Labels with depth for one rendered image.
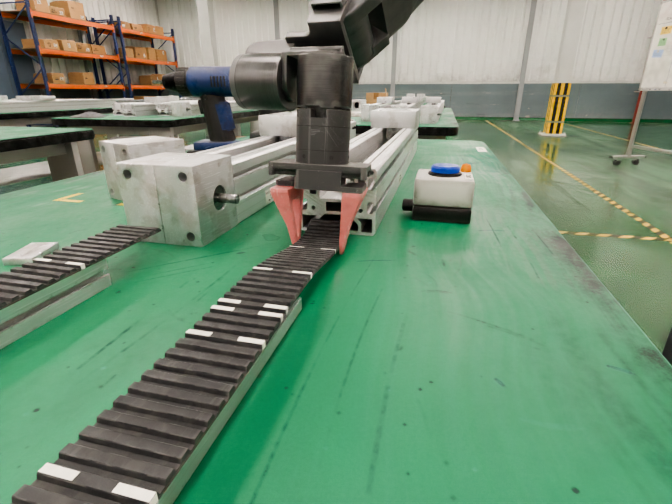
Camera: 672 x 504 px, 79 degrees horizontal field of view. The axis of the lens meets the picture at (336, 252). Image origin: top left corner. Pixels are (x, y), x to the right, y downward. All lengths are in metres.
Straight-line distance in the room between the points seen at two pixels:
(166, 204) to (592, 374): 0.44
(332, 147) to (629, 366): 0.30
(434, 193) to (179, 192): 0.33
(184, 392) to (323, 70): 0.31
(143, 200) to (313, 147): 0.22
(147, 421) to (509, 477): 0.17
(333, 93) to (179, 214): 0.22
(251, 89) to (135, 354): 0.28
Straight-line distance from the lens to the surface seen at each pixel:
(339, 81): 0.43
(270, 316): 0.27
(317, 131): 0.42
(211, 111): 0.96
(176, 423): 0.21
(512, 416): 0.27
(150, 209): 0.53
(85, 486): 0.20
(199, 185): 0.49
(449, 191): 0.58
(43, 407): 0.31
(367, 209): 0.51
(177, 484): 0.22
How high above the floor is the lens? 0.95
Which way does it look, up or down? 22 degrees down
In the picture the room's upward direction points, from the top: straight up
